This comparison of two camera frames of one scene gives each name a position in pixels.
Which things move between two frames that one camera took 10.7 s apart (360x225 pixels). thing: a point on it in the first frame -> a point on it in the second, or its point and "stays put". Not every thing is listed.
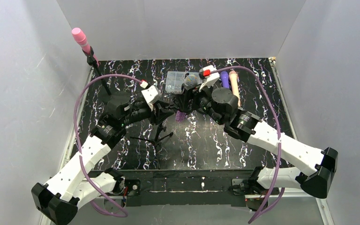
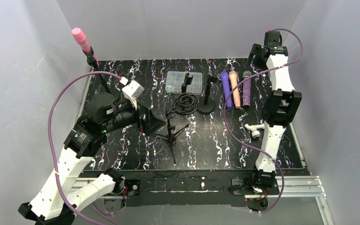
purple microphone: x=225 y=79 stays put
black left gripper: x=160 y=109 -> x=142 y=118
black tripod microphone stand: x=159 y=138 -> x=169 y=115
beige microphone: x=233 y=75 stays put
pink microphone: x=80 y=37 stays put
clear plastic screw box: x=175 y=79 stays put
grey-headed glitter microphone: x=192 y=80 -> x=246 y=87
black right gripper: x=195 y=99 -> x=257 y=51
